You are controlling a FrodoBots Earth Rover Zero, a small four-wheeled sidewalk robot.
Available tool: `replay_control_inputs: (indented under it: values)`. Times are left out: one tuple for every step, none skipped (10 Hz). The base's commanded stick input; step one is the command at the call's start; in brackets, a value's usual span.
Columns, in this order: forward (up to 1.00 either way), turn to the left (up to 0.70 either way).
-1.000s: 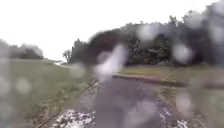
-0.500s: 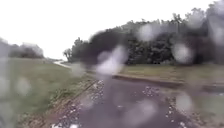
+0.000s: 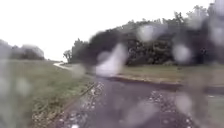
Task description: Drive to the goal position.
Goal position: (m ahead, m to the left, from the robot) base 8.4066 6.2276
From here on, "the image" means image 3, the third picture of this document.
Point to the grey asphalt path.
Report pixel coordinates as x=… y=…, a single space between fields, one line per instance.
x=126 y=100

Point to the wood of trees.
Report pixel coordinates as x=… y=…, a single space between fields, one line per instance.
x=153 y=46

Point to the grass field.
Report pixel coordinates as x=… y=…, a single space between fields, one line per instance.
x=160 y=71

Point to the robot's own part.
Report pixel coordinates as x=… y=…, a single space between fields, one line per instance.
x=75 y=126

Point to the grass verge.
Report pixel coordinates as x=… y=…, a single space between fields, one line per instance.
x=33 y=86

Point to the distant row of trees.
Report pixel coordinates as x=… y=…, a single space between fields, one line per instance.
x=23 y=52

